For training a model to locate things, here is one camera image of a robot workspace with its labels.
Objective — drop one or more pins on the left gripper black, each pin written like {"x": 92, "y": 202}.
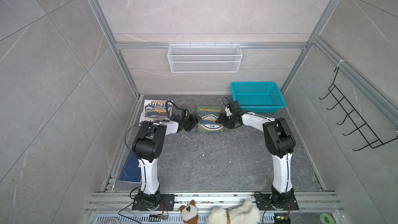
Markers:
{"x": 195, "y": 120}

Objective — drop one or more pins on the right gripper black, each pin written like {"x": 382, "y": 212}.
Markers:
{"x": 222, "y": 120}

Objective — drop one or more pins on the green tank top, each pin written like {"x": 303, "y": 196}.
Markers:
{"x": 208, "y": 116}

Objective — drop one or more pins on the teal plastic basket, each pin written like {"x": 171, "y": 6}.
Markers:
{"x": 258, "y": 97}

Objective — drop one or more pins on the white navy-trimmed tank top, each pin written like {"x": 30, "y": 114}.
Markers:
{"x": 156, "y": 111}

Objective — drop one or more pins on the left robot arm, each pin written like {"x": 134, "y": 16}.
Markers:
{"x": 148, "y": 145}

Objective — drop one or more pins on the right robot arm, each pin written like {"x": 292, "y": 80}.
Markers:
{"x": 279, "y": 142}

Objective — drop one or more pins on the blue book yellow label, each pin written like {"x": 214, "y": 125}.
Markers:
{"x": 131, "y": 171}

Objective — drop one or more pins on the brown white plush toy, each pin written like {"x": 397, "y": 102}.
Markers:
{"x": 189, "y": 213}

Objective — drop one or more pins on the white fluffy plush toy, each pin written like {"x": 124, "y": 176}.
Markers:
{"x": 247, "y": 213}

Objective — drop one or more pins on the small green black device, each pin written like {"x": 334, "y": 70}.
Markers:
{"x": 282, "y": 219}

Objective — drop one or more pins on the green tape roll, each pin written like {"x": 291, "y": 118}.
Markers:
{"x": 326, "y": 219}

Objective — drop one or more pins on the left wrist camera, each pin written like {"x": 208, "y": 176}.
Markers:
{"x": 182, "y": 112}

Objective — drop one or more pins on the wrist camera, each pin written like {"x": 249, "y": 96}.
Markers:
{"x": 233, "y": 108}
{"x": 182, "y": 112}

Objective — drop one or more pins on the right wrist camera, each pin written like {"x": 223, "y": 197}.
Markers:
{"x": 233, "y": 108}

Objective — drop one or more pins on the white wire mesh shelf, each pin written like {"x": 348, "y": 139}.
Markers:
{"x": 204, "y": 58}

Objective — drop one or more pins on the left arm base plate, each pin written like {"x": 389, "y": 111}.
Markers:
{"x": 166, "y": 201}

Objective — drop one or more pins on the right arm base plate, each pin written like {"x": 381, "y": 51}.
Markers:
{"x": 270, "y": 202}

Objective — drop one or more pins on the white slotted cable duct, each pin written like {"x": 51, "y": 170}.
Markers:
{"x": 172, "y": 218}

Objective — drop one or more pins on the aluminium frame rail front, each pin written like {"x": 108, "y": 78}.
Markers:
{"x": 312, "y": 202}

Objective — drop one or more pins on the black wire hook rack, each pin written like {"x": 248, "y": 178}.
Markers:
{"x": 360, "y": 124}

